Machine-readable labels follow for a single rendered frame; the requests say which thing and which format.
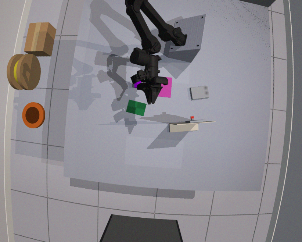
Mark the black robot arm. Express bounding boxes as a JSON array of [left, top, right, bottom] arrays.
[[125, 0, 187, 84]]

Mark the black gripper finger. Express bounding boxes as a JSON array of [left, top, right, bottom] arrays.
[[148, 85, 163, 104], [141, 88, 151, 104]]

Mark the magenta translucent square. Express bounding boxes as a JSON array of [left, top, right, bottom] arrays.
[[158, 77, 172, 98]]

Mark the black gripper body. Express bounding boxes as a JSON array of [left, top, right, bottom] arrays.
[[137, 67, 168, 90]]

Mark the beige panel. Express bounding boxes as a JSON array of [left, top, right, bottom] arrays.
[[169, 120, 215, 132]]

